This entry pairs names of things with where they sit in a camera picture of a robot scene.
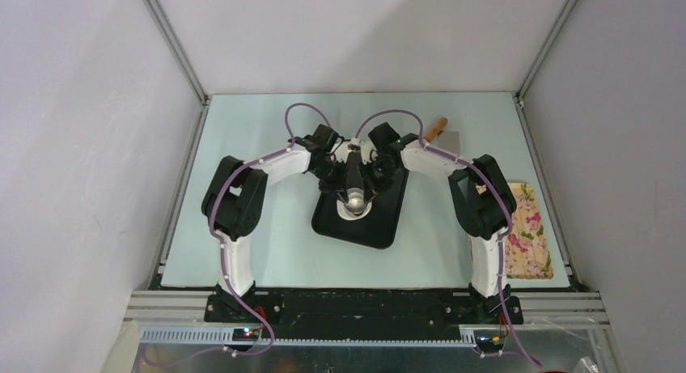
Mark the wooden dough roller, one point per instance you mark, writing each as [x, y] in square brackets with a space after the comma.
[436, 129]

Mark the white dough ball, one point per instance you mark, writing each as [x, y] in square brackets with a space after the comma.
[342, 213]

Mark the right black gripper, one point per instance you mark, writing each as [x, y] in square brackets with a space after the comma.
[372, 188]

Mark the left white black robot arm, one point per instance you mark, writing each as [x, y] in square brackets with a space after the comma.
[234, 200]

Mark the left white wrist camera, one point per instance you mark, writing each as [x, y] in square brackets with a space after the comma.
[340, 152]

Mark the small round metal cup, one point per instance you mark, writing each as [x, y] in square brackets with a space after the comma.
[355, 205]

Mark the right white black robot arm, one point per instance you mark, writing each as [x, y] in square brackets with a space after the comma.
[482, 200]

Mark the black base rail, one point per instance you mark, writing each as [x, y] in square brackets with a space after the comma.
[362, 314]

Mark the floral cloth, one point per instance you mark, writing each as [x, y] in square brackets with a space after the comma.
[527, 252]

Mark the aluminium frame with cable duct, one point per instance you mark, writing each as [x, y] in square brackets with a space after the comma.
[561, 330]

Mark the black baking tray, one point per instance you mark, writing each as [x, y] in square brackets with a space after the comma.
[375, 230]

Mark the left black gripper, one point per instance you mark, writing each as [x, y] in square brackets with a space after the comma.
[339, 187]

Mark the metal spatula with red handle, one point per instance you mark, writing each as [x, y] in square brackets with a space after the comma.
[449, 141]

